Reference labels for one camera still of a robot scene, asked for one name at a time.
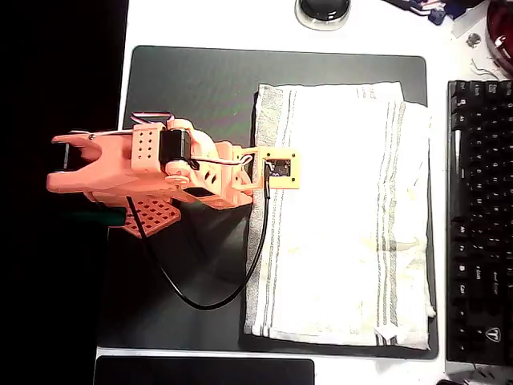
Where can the black desk mat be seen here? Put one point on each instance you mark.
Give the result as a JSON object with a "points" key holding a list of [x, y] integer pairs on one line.
{"points": [[192, 88]]}

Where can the small metal part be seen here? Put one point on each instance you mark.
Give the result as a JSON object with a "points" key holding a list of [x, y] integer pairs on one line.
{"points": [[473, 39]]}

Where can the orange mounted camera module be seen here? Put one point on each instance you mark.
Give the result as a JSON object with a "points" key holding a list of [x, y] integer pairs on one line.
{"points": [[262, 154]]}

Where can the white gripper servo lead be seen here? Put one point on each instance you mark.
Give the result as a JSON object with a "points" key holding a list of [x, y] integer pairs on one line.
{"points": [[224, 159]]}

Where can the black keyboard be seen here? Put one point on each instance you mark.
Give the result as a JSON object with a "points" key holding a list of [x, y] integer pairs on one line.
{"points": [[481, 200]]}

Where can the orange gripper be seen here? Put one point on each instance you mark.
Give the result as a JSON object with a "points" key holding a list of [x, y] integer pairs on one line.
{"points": [[234, 192]]}

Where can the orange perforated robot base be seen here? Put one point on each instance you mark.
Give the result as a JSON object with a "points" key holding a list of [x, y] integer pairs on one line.
{"points": [[156, 216]]}

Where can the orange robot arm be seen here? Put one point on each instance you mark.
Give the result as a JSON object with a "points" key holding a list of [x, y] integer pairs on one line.
{"points": [[112, 160]]}

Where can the white striped towel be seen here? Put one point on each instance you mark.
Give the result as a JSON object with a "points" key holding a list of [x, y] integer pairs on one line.
{"points": [[332, 200]]}

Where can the red round container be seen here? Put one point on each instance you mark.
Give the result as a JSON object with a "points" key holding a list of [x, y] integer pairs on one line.
{"points": [[501, 24]]}

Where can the black rectangular pad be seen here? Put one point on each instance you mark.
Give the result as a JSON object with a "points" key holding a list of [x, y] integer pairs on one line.
{"points": [[200, 373]]}

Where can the black computer mouse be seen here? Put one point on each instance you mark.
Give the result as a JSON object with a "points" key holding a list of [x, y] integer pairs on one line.
{"points": [[320, 12]]}

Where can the blue plastic part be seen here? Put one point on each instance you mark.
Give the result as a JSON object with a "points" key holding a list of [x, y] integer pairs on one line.
{"points": [[437, 16]]}

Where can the green table clamp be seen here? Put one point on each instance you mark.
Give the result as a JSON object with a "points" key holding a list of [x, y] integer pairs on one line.
{"points": [[112, 218]]}

